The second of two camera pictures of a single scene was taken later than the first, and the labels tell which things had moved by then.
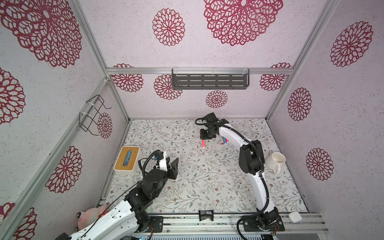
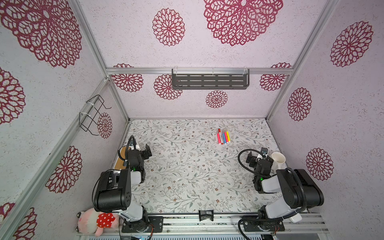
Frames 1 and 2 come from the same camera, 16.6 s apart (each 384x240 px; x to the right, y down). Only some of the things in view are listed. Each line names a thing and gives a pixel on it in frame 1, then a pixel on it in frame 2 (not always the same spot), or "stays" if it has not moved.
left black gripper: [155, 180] to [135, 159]
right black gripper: [202, 135] to [270, 162]
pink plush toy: [88, 216] stays
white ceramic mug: [274, 162] stays
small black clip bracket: [206, 214] stays
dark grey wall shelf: [215, 78] stays
